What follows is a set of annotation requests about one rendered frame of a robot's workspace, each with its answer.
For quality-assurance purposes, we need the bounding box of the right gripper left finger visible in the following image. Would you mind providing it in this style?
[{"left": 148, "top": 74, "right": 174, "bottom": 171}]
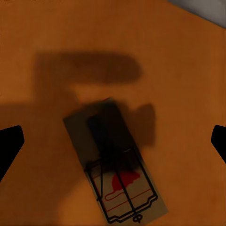
[{"left": 0, "top": 125, "right": 24, "bottom": 182}]

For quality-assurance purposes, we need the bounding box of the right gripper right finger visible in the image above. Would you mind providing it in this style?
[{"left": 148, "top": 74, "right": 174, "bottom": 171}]
[{"left": 211, "top": 125, "right": 226, "bottom": 163}]

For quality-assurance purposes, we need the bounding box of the mousetrap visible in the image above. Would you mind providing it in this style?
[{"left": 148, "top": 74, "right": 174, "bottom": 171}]
[{"left": 63, "top": 97, "right": 168, "bottom": 226}]

